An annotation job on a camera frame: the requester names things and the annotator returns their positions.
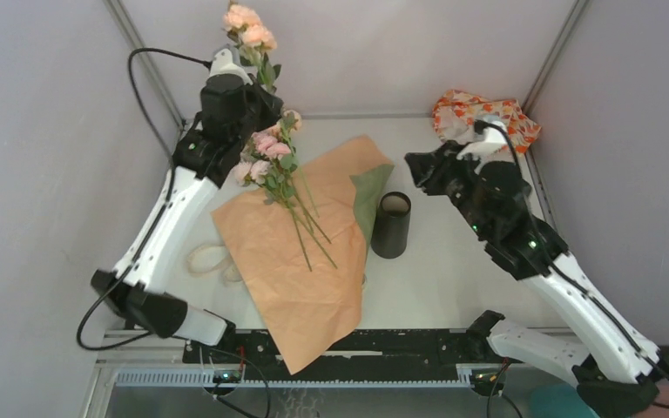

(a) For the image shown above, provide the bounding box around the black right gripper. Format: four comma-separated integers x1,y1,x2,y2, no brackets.
403,140,491,239

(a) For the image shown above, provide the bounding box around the pink flower bouquet green wrap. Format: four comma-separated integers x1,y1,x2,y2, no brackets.
232,110,338,270

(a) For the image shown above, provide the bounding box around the peach rose stem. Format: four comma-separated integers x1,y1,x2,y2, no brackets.
222,1,281,93

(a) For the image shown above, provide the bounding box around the cream printed ribbon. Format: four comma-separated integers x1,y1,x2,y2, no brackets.
186,243,243,285

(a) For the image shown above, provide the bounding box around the orange wrapping paper sheet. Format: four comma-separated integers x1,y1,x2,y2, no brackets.
212,136,394,374

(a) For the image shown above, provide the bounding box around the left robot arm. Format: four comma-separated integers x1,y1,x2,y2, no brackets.
91,73,282,363

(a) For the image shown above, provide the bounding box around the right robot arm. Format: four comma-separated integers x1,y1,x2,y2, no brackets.
405,142,669,417

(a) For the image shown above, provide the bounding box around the black conical vase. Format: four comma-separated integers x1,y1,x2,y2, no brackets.
370,192,411,260

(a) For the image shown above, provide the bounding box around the orange floral cloth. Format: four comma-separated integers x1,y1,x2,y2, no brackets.
431,90,542,154

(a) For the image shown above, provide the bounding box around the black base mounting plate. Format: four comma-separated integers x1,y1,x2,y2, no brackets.
182,328,503,384

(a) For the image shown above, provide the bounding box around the teal cup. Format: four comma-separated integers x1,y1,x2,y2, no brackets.
530,384,598,418

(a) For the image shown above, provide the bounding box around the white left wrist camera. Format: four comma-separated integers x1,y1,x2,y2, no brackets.
208,44,253,84

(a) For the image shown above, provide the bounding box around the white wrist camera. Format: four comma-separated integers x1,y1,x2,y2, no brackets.
457,118,510,160
208,44,253,84

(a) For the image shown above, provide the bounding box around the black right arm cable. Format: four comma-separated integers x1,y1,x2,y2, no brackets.
472,118,669,412

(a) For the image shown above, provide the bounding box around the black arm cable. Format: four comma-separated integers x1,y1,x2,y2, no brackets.
472,118,669,412
76,47,214,352

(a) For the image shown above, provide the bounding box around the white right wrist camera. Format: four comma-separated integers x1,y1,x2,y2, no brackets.
457,118,510,160

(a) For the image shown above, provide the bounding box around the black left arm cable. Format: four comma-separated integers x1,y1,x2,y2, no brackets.
76,47,214,352

